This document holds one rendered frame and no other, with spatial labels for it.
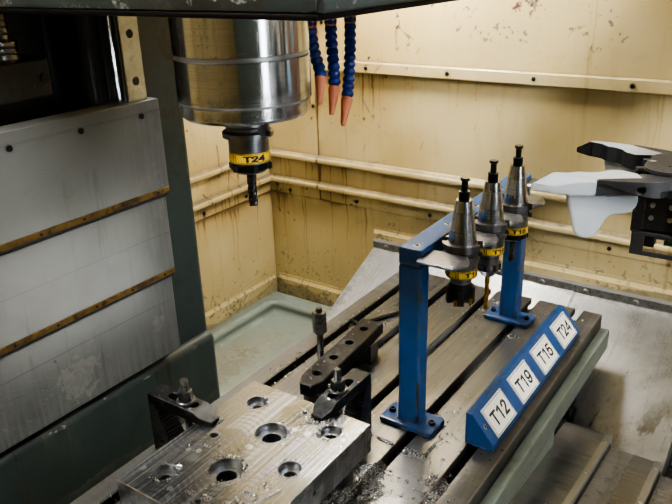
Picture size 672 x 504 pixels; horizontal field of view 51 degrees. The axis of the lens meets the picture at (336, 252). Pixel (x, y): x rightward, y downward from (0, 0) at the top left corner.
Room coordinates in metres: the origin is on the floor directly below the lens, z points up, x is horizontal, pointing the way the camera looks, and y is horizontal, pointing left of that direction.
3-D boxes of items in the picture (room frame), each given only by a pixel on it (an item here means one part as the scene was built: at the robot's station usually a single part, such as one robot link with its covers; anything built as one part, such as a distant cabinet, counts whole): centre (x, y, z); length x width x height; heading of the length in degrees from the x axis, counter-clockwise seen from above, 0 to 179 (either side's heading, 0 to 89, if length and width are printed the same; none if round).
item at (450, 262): (0.98, -0.17, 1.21); 0.07 x 0.05 x 0.01; 55
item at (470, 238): (1.03, -0.20, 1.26); 0.04 x 0.04 x 0.07
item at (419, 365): (1.02, -0.12, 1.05); 0.10 x 0.05 x 0.30; 55
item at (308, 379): (1.16, 0.00, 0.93); 0.26 x 0.05 x 0.06; 150
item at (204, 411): (0.94, 0.25, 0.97); 0.13 x 0.03 x 0.15; 55
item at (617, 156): (0.71, -0.29, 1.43); 0.09 x 0.03 x 0.06; 20
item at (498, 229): (1.12, -0.26, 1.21); 0.06 x 0.06 x 0.03
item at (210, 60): (0.86, 0.10, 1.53); 0.16 x 0.16 x 0.12
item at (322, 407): (0.96, 0.00, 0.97); 0.13 x 0.03 x 0.15; 145
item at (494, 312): (1.38, -0.37, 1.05); 0.10 x 0.05 x 0.30; 55
